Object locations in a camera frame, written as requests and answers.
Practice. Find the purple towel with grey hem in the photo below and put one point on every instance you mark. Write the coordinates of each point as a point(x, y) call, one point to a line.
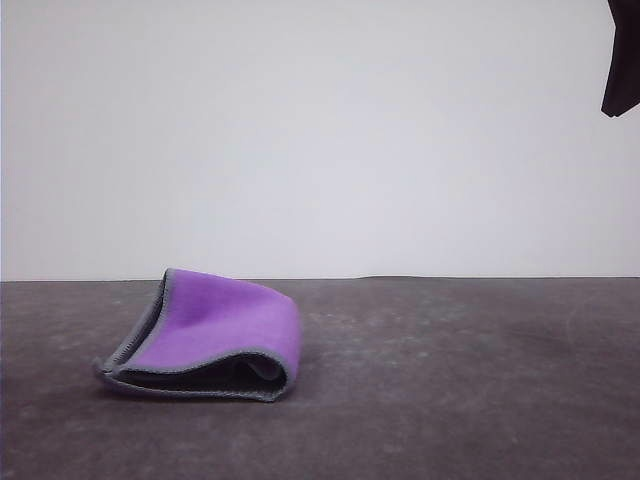
point(225, 320)

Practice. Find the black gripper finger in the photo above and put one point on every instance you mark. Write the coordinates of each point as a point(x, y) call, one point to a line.
point(625, 65)

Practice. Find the grey table cloth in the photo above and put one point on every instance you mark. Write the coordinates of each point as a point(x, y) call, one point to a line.
point(400, 435)

